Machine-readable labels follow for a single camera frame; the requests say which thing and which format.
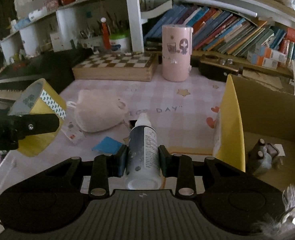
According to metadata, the orange white medicine box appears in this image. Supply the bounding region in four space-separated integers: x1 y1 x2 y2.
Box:
247 46 286 69

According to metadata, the yellow tape roll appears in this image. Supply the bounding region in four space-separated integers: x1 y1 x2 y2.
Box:
8 78 67 157

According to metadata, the small white card packet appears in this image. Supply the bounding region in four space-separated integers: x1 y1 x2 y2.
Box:
61 121 86 145

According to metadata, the white black dropper bottle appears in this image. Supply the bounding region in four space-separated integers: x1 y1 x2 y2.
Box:
126 113 162 190

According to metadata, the red orange bottle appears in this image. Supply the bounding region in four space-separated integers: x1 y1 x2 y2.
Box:
100 17 111 50

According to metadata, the white green lidded jar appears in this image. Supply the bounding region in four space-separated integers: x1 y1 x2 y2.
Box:
109 31 131 53

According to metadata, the blue sticky note pad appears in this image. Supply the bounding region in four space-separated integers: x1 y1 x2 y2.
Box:
92 137 123 154

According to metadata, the black binder clip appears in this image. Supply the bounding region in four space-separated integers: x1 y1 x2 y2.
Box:
129 120 137 129

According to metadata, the wooden chess board box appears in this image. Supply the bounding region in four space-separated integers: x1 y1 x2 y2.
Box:
73 53 158 82

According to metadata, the white bookshelf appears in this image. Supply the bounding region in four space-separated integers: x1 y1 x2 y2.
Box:
1 0 295 61

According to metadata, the gray plush toy in box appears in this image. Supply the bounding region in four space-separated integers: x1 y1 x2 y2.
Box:
246 138 280 177

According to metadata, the pink checkered table mat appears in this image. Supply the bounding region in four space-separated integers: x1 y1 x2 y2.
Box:
0 68 225 193

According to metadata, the pink cylindrical container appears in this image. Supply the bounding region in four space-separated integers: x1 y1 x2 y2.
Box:
162 24 194 82

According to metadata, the yellow cardboard box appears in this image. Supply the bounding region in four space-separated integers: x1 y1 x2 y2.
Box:
213 75 295 191

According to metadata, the black electronic keyboard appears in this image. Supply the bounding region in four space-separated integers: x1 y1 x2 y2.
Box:
0 48 93 101

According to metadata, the white pen holder box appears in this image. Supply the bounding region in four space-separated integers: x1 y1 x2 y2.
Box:
79 36 104 48

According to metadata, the pink plush toy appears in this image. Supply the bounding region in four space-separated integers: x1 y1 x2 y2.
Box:
67 89 128 133

